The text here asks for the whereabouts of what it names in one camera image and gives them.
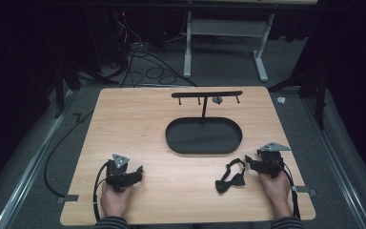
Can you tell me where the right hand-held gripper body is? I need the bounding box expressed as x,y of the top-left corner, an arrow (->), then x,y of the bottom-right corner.
255,141 -> 293,179

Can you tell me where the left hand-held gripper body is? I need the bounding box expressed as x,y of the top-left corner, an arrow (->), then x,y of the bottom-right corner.
105,153 -> 133,193

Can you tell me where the black bow tie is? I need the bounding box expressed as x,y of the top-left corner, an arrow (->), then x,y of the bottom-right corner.
214,157 -> 247,195

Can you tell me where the person's left hand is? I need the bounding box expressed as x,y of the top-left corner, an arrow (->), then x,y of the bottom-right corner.
99,181 -> 134,219

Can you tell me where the person's right hand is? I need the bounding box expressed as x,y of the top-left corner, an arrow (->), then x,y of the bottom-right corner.
257,170 -> 292,209

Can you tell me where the grey tape strip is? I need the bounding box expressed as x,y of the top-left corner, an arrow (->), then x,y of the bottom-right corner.
292,185 -> 317,198
56,194 -> 80,205

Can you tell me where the black hook stand with tray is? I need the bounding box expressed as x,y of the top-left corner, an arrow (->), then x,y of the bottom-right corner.
164,90 -> 244,156

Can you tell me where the black tripod stand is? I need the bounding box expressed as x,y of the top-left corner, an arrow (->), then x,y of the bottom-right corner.
267,68 -> 328,131
52,58 -> 120,119

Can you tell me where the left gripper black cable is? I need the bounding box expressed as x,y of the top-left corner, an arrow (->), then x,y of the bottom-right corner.
91,160 -> 112,222

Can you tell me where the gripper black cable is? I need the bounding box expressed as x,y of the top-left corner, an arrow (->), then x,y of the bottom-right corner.
91,160 -> 112,222
277,161 -> 301,220

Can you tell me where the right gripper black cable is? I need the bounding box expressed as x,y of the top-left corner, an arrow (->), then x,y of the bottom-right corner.
277,161 -> 301,220

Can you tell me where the metal floor rail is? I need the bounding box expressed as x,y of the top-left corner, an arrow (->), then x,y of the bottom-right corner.
0,90 -> 77,229
299,94 -> 366,229

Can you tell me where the black floor cable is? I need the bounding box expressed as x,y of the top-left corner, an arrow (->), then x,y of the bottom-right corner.
43,109 -> 94,198

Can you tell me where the tangle of floor cables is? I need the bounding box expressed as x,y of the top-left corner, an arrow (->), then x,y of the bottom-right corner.
109,12 -> 199,89

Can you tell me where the white metal desk frame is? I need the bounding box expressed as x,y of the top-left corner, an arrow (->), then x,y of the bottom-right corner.
182,11 -> 276,83

